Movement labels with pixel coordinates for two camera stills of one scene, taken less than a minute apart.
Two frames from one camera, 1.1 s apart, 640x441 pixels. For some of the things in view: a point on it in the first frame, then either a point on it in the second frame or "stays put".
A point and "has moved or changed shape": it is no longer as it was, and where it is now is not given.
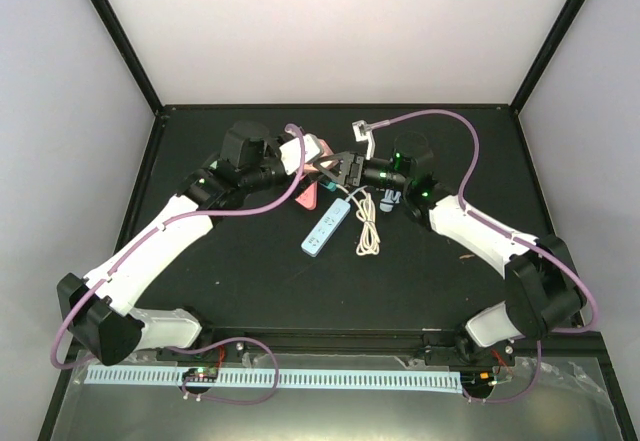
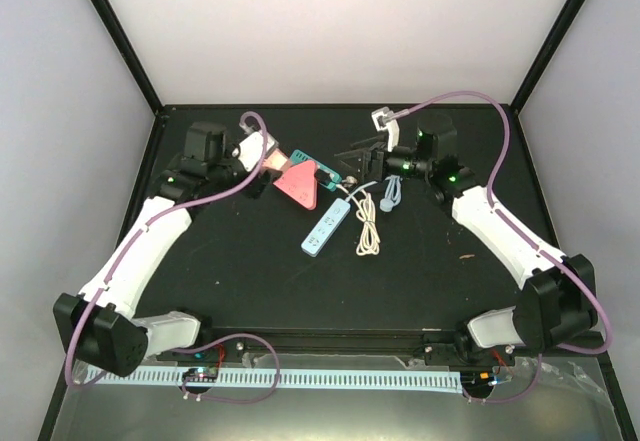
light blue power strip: [325, 227] stays put
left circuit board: [201, 373] stays put
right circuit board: [477, 381] stays put
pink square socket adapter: [326, 150] has moved or changed shape
